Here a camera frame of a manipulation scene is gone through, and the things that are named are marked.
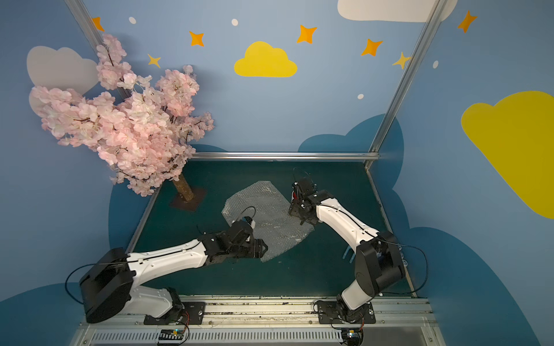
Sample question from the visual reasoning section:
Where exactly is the clear bubble wrap sheet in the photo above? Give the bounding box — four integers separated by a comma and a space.
222, 181, 315, 262

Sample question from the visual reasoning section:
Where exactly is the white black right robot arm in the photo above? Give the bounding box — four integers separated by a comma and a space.
289, 177, 405, 311

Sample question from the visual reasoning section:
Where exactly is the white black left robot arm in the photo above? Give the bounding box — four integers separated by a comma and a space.
79, 229, 268, 325

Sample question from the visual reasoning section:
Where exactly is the dark square tree base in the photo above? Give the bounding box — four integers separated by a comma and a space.
169, 187, 208, 213

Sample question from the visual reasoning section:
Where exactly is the left small electronics board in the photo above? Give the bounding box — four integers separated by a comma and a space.
157, 329, 186, 345

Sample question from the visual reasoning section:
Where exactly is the small electronics board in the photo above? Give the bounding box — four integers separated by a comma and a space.
340, 329, 364, 346
157, 329, 186, 345

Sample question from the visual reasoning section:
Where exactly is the pink cherry blossom tree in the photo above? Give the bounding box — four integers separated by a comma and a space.
31, 34, 214, 203

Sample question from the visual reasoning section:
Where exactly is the right small electronics board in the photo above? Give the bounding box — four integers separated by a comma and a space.
340, 329, 364, 346

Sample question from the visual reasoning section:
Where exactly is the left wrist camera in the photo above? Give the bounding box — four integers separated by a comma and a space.
231, 216, 255, 237

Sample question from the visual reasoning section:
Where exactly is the right side table rail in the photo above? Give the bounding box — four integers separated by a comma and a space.
365, 166, 418, 298

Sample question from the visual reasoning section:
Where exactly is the back aluminium frame rail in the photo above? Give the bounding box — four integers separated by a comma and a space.
193, 152, 379, 161

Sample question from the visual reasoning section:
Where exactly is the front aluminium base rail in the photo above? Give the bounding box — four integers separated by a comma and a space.
71, 296, 446, 345

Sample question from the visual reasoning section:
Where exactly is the right aluminium corner post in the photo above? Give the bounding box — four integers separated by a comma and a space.
364, 0, 448, 174

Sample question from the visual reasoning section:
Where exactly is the aluminium corner post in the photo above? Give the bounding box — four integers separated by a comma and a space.
64, 0, 131, 100
364, 0, 448, 174

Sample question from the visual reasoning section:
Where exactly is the left aluminium corner post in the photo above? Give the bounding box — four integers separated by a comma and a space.
64, 0, 131, 100

